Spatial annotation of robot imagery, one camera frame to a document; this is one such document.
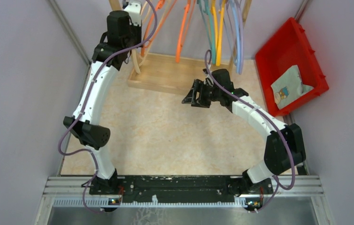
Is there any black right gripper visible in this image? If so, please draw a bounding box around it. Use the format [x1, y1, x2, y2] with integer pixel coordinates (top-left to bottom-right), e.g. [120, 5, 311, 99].
[182, 79, 221, 108]

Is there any beige plastic hanger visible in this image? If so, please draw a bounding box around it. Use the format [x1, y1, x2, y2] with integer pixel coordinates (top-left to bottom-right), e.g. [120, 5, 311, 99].
[132, 0, 170, 74]

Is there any yellow plastic hanger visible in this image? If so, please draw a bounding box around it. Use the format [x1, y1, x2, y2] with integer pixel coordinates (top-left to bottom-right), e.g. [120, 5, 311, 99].
[215, 0, 226, 66]
[211, 0, 218, 56]

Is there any orange plastic hanger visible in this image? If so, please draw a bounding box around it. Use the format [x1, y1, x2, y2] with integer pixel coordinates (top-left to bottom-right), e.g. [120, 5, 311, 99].
[175, 0, 195, 63]
[140, 0, 177, 59]

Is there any teal plastic hanger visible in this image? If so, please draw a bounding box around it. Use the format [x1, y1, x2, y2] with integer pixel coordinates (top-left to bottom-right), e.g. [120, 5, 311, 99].
[197, 0, 216, 64]

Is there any light blue plastic hanger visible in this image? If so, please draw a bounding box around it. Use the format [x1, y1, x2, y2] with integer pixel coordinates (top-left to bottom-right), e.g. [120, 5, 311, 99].
[225, 0, 244, 75]

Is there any lilac plastic hanger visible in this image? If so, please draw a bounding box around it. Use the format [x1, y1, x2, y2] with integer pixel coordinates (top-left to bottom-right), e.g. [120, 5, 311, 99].
[231, 0, 244, 64]

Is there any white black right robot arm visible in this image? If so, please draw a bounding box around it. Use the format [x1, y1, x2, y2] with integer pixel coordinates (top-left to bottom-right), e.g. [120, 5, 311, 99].
[182, 68, 306, 193]

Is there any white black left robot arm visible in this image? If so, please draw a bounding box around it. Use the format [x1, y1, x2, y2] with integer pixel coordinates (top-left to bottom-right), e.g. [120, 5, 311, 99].
[63, 10, 141, 195]

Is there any wooden hanger rack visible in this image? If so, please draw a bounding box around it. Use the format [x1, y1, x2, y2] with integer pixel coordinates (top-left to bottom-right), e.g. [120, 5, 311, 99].
[109, 0, 253, 96]

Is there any printed cloth in bin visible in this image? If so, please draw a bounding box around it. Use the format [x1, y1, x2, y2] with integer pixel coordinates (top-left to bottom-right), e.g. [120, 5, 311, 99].
[271, 65, 314, 109]

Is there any red plastic bin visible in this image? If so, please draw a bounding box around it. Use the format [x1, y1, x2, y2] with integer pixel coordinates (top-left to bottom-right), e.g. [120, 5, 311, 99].
[255, 17, 329, 116]

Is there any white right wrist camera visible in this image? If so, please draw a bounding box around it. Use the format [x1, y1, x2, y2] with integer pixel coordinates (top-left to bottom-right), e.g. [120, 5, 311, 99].
[203, 69, 214, 86]

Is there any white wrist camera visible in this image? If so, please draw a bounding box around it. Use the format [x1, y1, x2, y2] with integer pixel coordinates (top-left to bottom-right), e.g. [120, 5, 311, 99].
[122, 0, 142, 27]
[203, 69, 214, 86]

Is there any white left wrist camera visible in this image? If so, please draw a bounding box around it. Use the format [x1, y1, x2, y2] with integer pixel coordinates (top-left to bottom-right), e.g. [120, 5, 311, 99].
[122, 0, 142, 27]

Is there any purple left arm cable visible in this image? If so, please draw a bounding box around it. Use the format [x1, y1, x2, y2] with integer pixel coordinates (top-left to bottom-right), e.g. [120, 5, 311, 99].
[58, 0, 158, 214]

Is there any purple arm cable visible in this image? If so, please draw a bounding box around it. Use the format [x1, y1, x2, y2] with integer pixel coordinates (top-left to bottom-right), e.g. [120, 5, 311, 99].
[58, 0, 158, 214]
[204, 49, 296, 214]

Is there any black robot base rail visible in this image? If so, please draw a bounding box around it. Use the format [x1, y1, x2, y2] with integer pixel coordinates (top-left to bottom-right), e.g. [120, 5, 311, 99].
[52, 174, 274, 213]

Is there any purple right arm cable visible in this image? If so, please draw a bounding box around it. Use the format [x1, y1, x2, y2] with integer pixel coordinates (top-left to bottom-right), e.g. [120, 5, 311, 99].
[204, 49, 296, 214]

